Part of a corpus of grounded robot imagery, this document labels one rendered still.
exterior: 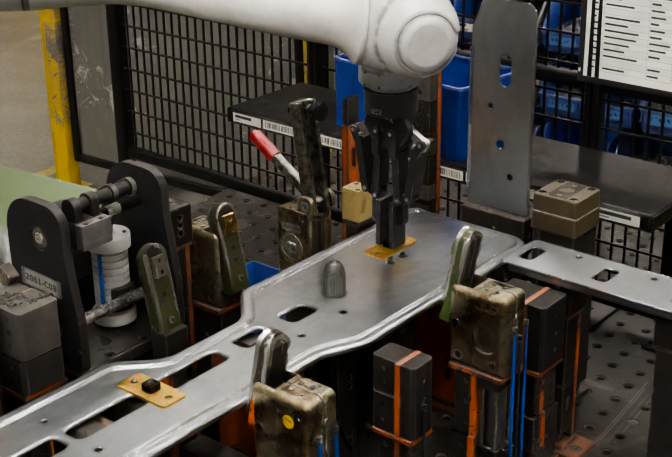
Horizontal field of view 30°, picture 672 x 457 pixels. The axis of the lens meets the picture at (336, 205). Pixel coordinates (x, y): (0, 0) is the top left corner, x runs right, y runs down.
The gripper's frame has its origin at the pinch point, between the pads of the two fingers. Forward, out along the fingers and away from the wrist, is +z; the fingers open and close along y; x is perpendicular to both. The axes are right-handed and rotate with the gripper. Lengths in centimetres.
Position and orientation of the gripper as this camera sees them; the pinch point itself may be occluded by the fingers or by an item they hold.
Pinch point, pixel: (390, 221)
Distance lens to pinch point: 179.8
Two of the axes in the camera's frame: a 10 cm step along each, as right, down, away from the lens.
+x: 6.4, -3.0, 7.1
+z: 0.1, 9.2, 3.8
